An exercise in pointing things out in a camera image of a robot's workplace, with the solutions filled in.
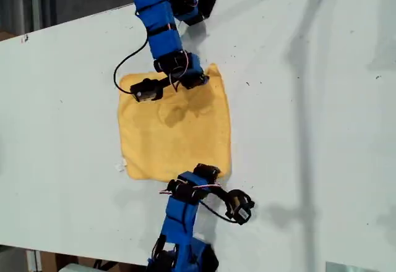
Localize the yellow square towel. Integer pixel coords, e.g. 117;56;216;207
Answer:
117;63;233;183

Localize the brown cardboard box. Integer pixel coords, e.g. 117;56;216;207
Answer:
0;30;21;43

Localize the red white servo wire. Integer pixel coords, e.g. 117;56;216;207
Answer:
168;49;190;92
159;182;222;195

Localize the short black camera stalk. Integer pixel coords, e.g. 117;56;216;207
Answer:
210;185;231;206
156;77;176;89

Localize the black camera cable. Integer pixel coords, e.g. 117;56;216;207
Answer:
113;35;149;95
199;200;241;223

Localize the black camera box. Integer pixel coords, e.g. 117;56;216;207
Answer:
224;189;256;226
129;79;165;103

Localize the grey metal frame post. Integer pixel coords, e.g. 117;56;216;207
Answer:
26;249;43;272

